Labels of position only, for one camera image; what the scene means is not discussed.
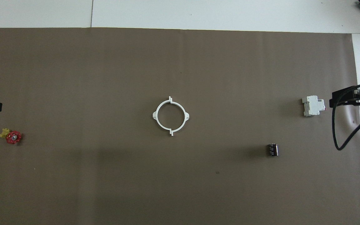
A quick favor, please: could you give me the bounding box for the white circuit breaker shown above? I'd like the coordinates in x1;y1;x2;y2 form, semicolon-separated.
302;95;326;117

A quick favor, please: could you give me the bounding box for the white half-ring pipe clamp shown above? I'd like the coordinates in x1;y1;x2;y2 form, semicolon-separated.
169;97;189;136
152;96;174;137

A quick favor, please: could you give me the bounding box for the brass valve with red handwheel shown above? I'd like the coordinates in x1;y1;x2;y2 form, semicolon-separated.
0;127;22;145

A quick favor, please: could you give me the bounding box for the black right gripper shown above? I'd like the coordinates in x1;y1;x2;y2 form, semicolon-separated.
329;83;360;112

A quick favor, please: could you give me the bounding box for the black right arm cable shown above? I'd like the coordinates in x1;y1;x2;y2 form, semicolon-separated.
331;82;360;151

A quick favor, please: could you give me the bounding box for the brown paper mat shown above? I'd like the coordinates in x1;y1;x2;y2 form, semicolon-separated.
0;27;360;225

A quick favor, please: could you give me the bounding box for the black cylindrical capacitor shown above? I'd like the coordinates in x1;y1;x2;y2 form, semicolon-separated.
267;143;279;157

